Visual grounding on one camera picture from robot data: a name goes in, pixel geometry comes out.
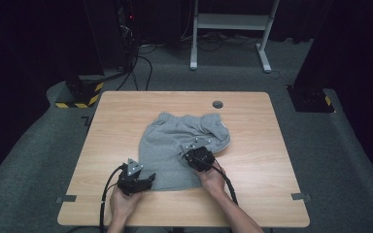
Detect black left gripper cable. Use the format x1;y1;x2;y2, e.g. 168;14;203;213
98;163;126;233

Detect black yellow striped base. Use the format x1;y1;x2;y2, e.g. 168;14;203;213
54;74;106;110

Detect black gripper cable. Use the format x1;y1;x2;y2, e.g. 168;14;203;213
209;157;239;207
98;163;126;233

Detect person's right hand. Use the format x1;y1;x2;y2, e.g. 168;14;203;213
194;164;227;196

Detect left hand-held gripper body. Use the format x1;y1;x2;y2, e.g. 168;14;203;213
117;157;145;197

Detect white metal stand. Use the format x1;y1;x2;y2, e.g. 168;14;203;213
188;0;281;74

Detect grey shorts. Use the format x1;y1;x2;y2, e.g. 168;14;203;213
138;112;231;192

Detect black floor cables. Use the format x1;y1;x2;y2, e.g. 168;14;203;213
116;43;158;92

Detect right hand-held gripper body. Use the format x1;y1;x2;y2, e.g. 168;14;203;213
180;137;217;173

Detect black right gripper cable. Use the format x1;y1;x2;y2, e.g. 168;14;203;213
209;157;239;207

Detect person's left hand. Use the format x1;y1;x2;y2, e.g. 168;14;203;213
109;185;144;225

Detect black square base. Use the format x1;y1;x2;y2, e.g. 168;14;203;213
286;84;335;114

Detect grey tape strip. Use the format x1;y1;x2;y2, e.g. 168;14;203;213
54;194;78;204
290;192;313;202

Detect dark equipment rack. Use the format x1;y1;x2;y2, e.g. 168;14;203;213
116;0;141;71

